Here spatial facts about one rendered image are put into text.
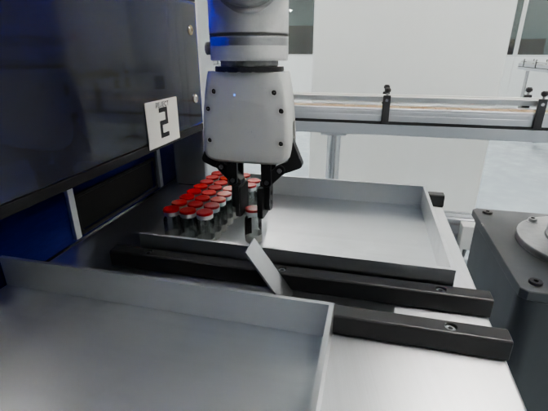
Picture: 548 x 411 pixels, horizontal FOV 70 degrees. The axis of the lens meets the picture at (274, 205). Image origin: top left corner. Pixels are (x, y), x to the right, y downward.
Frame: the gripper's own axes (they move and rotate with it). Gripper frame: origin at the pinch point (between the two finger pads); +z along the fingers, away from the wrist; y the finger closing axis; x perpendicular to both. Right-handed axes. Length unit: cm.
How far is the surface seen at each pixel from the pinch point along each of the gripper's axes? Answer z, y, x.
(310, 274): 4.1, 8.8, -9.2
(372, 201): 5.7, 14.7, 18.1
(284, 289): 4.9, 6.6, -11.2
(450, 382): 6.1, 21.0, -18.4
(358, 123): 6, 9, 95
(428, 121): 4, 32, 95
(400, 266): 2.8, 17.5, -7.5
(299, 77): 34, -144, 808
